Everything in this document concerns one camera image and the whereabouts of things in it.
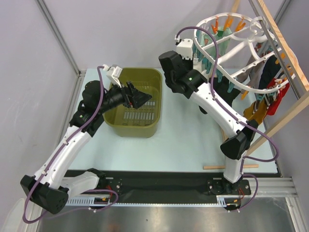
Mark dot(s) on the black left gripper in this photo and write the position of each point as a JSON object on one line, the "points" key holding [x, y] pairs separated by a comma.
{"points": [[132, 97]]}

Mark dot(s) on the black sock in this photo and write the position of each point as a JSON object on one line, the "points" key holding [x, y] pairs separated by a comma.
{"points": [[221, 88]]}

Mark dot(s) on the white round clip hanger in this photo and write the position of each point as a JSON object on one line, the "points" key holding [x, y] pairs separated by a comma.
{"points": [[224, 43]]}

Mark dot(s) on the mustard yellow striped sock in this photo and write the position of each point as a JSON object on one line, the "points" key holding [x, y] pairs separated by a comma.
{"points": [[257, 111]]}

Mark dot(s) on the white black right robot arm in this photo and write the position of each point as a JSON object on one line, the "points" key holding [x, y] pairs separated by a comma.
{"points": [[195, 87]]}

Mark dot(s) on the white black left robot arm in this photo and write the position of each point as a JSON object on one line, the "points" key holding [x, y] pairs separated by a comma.
{"points": [[47, 188]]}

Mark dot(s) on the wooden hanger stand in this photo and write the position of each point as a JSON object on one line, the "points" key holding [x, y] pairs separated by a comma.
{"points": [[290, 71]]}

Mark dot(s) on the olive green plastic basket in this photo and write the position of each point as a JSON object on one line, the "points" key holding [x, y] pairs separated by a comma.
{"points": [[142, 122]]}

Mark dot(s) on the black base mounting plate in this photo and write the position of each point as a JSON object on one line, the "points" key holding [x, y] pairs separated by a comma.
{"points": [[173, 184]]}

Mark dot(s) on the grey beige sock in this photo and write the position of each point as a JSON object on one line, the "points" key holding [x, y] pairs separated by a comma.
{"points": [[252, 73]]}

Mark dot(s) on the red patterned sock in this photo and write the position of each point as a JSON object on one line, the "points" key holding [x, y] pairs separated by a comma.
{"points": [[277, 96]]}

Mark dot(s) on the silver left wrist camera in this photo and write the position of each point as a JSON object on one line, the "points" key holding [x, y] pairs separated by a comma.
{"points": [[113, 74]]}

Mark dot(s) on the aluminium frame post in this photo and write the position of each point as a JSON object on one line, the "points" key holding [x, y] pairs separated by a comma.
{"points": [[58, 35]]}

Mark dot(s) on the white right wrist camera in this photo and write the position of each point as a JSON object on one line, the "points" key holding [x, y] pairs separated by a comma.
{"points": [[185, 49]]}

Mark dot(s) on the white slotted cable duct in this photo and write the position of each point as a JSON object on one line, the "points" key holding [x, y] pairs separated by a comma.
{"points": [[103, 200]]}

